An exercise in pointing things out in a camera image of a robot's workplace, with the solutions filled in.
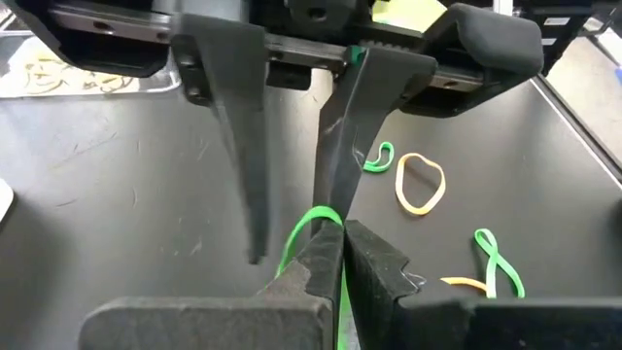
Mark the white plastic basket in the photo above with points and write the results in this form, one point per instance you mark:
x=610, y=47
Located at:
x=4, y=199

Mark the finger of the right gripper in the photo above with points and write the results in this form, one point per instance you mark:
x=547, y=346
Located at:
x=233, y=73
x=359, y=107

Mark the yellow rubber band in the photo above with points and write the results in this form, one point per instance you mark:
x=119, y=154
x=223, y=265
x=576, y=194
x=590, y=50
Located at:
x=46, y=78
x=107, y=82

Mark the black table mat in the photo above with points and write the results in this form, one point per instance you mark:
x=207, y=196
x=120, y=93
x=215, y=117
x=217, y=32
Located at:
x=146, y=194

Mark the green rubber band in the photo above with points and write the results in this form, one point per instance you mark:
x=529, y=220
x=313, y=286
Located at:
x=492, y=284
x=374, y=168
x=311, y=214

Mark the clear plastic basket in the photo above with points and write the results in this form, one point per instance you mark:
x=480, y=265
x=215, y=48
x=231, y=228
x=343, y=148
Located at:
x=14, y=82

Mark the yellow plastic basket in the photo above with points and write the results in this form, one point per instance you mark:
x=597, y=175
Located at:
x=403, y=12

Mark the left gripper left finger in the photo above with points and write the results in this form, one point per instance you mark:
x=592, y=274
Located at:
x=218, y=325

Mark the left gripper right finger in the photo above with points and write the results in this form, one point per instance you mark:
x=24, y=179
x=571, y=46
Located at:
x=486, y=325

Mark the orange rubber band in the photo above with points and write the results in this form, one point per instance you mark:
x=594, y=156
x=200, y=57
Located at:
x=398, y=189
x=461, y=281

